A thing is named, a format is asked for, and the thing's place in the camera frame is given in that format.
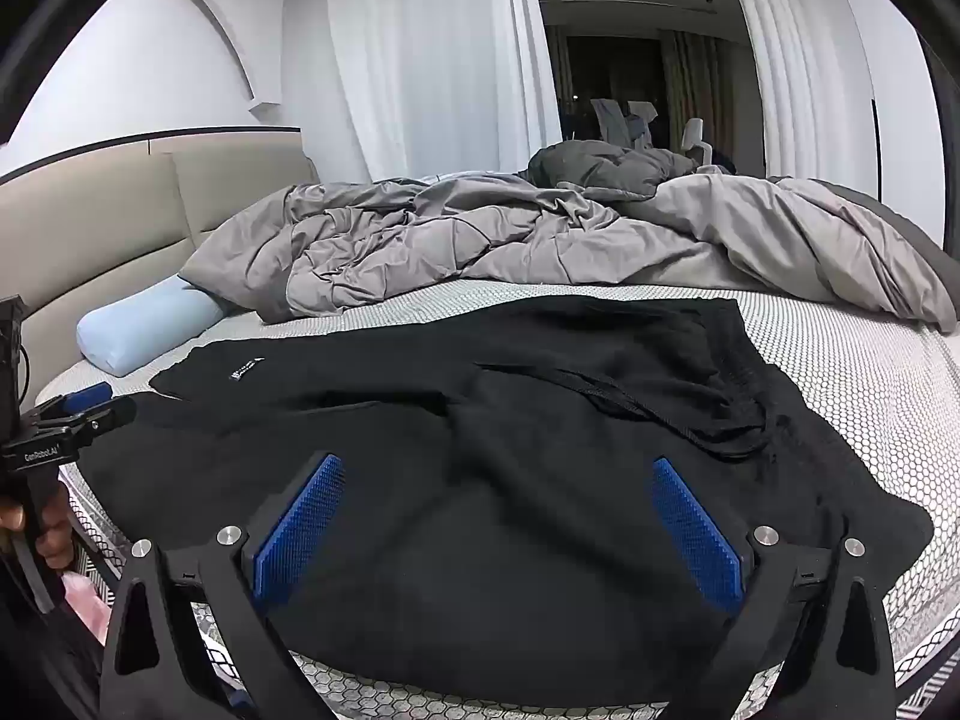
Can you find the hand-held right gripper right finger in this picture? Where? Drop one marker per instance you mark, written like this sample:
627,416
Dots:
697,532

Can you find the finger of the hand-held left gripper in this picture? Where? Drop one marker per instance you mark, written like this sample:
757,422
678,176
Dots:
105,420
86,395

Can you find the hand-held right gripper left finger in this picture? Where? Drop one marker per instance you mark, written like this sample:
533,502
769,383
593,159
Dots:
296,532

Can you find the black pants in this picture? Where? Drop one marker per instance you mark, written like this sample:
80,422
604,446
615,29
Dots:
487,502

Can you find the person's left hand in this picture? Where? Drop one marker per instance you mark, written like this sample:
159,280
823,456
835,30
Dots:
54,532

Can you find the light blue pillow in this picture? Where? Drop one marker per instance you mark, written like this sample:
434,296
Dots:
142,330

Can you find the beige padded headboard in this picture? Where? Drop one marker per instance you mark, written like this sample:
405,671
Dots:
112,240

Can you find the pink cloth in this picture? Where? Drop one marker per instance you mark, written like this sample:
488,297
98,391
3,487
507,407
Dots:
86,604

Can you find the hexagon patterned mattress pad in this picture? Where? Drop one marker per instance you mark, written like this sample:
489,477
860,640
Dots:
862,390

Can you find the grey quilted duvet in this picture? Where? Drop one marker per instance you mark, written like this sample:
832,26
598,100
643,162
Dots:
465,240

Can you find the dark grey blanket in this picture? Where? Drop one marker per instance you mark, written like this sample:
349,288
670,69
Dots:
600,165

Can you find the chair draped with clothes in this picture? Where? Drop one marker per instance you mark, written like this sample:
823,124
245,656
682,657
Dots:
622,124

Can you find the brown curtain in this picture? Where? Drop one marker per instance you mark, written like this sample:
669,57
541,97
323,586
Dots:
697,90

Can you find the white sheer curtain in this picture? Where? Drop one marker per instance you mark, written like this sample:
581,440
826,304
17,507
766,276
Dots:
802,52
427,52

